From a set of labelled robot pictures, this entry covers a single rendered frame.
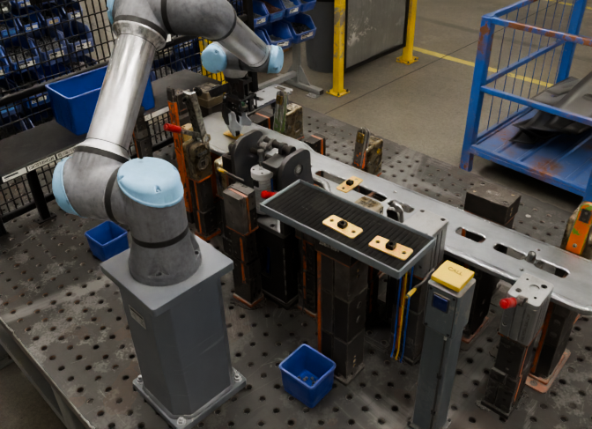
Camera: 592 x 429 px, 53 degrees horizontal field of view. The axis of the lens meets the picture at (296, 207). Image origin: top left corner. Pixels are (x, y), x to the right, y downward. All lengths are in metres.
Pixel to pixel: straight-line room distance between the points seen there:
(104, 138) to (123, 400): 0.67
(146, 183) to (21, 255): 1.07
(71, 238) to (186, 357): 0.92
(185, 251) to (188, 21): 0.48
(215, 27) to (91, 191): 0.44
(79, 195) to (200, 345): 0.42
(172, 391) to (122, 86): 0.68
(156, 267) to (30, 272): 0.88
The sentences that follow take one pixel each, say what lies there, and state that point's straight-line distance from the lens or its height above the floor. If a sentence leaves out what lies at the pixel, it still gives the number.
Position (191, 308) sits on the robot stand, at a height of 1.03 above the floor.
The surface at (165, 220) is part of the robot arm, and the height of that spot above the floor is 1.25.
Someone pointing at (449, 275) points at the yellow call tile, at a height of 1.16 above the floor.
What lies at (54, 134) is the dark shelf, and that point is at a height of 1.03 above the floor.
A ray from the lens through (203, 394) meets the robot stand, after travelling 1.48.
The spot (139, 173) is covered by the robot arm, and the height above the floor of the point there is 1.33.
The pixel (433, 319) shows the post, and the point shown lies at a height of 1.06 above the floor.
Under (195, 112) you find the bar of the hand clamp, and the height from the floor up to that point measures 1.16.
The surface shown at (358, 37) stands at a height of 0.38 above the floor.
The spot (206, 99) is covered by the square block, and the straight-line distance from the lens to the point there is 2.18.
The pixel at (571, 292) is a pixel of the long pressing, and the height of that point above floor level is 1.00.
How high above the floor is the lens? 1.91
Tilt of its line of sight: 34 degrees down
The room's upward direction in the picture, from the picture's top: 2 degrees counter-clockwise
